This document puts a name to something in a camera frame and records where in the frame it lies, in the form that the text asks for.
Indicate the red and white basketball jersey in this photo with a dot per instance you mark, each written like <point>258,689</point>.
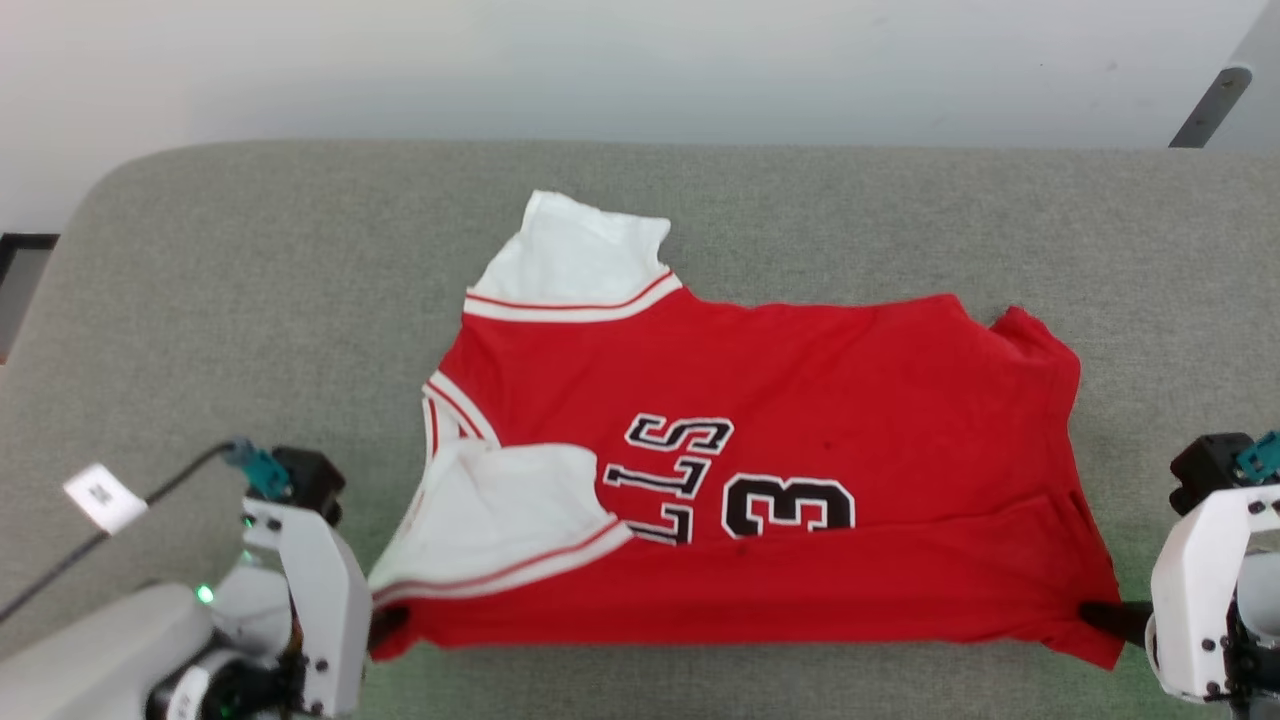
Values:
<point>800,370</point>

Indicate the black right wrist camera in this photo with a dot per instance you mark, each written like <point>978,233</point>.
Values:
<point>1205,465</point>

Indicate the grey vertical wall strip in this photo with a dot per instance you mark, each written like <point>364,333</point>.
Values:
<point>1212,105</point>

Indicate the black framed panel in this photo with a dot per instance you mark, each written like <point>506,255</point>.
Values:
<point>25,241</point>

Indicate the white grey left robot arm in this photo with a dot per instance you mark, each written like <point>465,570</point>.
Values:
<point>90,650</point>

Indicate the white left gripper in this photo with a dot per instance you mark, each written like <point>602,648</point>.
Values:
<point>330,600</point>

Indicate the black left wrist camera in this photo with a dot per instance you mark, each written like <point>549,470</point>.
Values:
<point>310,480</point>

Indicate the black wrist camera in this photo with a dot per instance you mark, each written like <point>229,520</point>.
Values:
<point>1205,465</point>
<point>310,480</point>

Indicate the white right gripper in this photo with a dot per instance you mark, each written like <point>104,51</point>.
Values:
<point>1195,600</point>

